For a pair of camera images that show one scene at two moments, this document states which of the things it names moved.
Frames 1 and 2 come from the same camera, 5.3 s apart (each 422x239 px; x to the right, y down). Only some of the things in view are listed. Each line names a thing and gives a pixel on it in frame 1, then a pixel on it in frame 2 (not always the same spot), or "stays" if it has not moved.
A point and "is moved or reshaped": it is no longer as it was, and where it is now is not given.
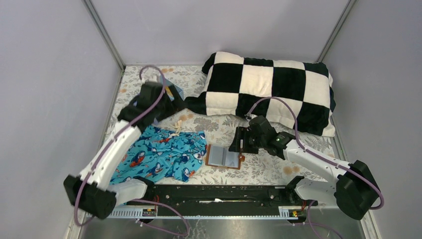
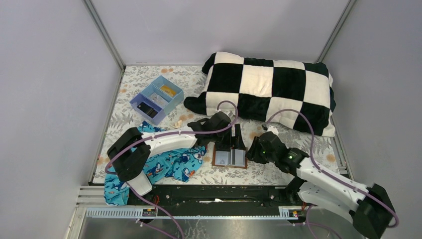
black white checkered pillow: (233, 84) stays
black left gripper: (177, 102) → (226, 141)
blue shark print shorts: (157, 154) stays
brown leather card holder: (218, 156) is moved or reshaped
